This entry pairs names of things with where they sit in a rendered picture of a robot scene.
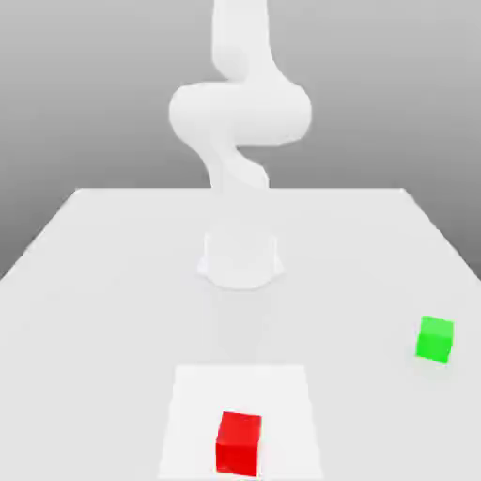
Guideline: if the small red cube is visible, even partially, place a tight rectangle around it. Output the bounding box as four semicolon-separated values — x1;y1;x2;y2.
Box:
214;410;263;478

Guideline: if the small green cube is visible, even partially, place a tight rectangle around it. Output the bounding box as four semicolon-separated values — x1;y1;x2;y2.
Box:
414;315;456;365

